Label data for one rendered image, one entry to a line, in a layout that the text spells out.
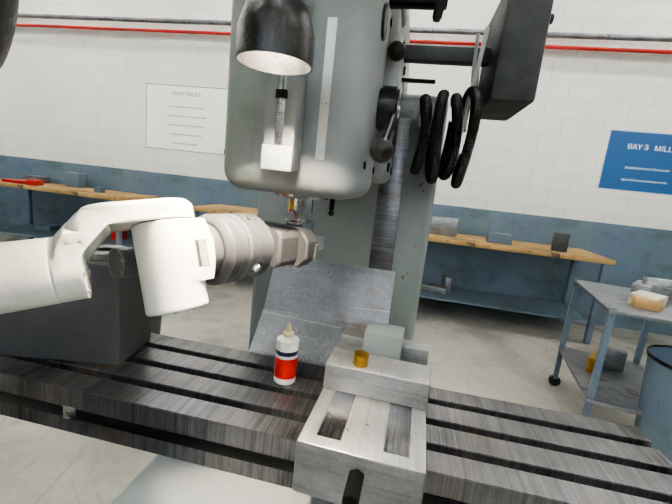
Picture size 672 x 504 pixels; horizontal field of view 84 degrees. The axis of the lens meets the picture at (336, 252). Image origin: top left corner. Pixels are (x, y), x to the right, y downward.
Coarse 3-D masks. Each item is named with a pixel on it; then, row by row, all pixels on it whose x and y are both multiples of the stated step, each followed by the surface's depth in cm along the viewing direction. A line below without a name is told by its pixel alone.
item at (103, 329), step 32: (96, 256) 65; (96, 288) 65; (128, 288) 68; (0, 320) 66; (32, 320) 66; (64, 320) 66; (96, 320) 66; (128, 320) 69; (0, 352) 67; (32, 352) 67; (64, 352) 67; (96, 352) 67; (128, 352) 70
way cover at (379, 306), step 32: (288, 288) 97; (320, 288) 96; (352, 288) 95; (384, 288) 94; (288, 320) 94; (320, 320) 94; (352, 320) 93; (384, 320) 92; (256, 352) 89; (320, 352) 89
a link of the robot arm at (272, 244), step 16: (256, 224) 48; (272, 224) 56; (256, 240) 46; (272, 240) 51; (288, 240) 52; (304, 240) 53; (256, 256) 47; (272, 256) 51; (288, 256) 52; (304, 256) 53; (256, 272) 49
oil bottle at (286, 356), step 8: (288, 328) 67; (280, 336) 67; (288, 336) 66; (296, 336) 68; (280, 344) 66; (288, 344) 66; (296, 344) 67; (280, 352) 66; (288, 352) 66; (296, 352) 67; (280, 360) 66; (288, 360) 66; (296, 360) 68; (280, 368) 67; (288, 368) 67; (296, 368) 68; (280, 376) 67; (288, 376) 67; (280, 384) 67; (288, 384) 67
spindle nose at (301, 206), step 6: (288, 198) 58; (294, 198) 57; (288, 204) 58; (294, 204) 57; (300, 204) 57; (306, 204) 57; (312, 204) 58; (288, 210) 58; (294, 210) 57; (300, 210) 57; (306, 210) 58; (312, 210) 58
